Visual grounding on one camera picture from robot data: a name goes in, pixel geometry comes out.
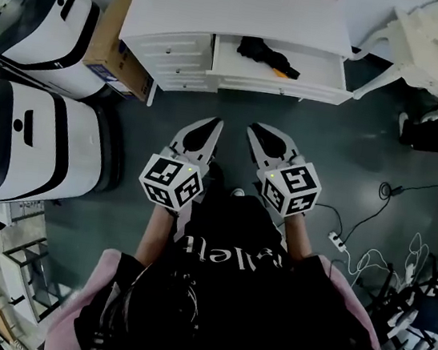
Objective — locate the small white side drawer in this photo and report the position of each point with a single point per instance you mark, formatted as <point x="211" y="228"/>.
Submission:
<point x="185" y="83"/>
<point x="179" y="69"/>
<point x="172" y="48"/>

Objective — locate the black metal chair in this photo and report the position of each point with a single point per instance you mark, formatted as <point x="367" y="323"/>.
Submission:
<point x="426" y="312"/>

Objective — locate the person's black trousers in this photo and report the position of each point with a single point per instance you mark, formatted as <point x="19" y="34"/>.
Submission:
<point x="214" y="179"/>

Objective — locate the brown cardboard box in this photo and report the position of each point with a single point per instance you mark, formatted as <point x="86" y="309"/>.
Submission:
<point x="108" y="41"/>

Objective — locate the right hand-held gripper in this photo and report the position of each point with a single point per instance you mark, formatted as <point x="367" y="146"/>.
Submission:
<point x="289" y="190"/>

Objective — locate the person's white shoe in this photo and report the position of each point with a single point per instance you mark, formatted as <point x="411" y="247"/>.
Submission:
<point x="237" y="192"/>

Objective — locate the white cart black frame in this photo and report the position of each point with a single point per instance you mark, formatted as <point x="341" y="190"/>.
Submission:
<point x="22" y="280"/>

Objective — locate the white power strip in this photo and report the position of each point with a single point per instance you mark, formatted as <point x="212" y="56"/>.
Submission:
<point x="337" y="242"/>

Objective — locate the white desk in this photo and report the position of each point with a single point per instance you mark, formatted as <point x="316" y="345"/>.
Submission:
<point x="242" y="11"/>

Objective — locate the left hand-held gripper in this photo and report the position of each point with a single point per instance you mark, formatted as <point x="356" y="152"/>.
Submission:
<point x="169" y="183"/>

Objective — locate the person's left forearm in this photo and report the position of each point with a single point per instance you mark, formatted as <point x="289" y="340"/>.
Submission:
<point x="156" y="234"/>

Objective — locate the white chair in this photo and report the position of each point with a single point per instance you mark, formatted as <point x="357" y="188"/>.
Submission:
<point x="422" y="49"/>

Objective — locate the white and black machine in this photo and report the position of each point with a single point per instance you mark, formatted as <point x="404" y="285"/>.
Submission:
<point x="45" y="145"/>
<point x="49" y="33"/>

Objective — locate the person's right forearm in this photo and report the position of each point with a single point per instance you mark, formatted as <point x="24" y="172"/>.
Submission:
<point x="297" y="238"/>

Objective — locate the person's black and pink shirt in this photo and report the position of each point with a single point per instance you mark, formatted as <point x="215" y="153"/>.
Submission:
<point x="227" y="288"/>

